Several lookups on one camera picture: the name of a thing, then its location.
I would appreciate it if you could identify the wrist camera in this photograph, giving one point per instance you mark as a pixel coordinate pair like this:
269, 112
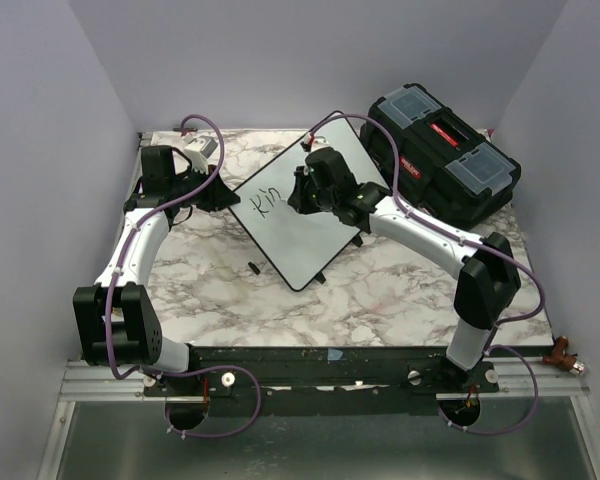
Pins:
198, 150
311, 142

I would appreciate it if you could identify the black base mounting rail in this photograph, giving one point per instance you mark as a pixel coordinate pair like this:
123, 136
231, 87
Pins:
321, 381

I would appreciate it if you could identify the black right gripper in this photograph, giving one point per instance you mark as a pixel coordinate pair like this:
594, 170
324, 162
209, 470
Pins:
297, 201

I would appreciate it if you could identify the aluminium frame rail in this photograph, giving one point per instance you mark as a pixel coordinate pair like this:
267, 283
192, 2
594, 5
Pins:
84, 383

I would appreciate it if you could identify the black marker cap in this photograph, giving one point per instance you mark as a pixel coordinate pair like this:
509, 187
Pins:
254, 268

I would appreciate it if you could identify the white framed whiteboard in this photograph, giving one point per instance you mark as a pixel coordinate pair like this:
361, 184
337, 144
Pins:
279, 211

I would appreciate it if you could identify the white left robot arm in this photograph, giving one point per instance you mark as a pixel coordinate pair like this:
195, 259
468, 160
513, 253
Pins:
117, 323

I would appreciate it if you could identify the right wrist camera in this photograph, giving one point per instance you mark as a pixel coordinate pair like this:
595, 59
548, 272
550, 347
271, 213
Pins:
311, 142

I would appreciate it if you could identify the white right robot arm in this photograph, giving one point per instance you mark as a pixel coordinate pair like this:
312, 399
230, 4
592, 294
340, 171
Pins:
487, 281

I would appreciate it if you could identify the black red toolbox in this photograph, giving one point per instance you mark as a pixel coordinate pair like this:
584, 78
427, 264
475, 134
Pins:
447, 168

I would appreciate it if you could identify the copper pipe fitting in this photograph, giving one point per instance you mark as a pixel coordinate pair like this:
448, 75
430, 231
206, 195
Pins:
560, 358

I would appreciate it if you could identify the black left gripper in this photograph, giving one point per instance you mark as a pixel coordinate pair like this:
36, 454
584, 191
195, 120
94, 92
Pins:
218, 196

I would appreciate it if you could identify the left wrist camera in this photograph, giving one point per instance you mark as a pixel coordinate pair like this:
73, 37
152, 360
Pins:
198, 150

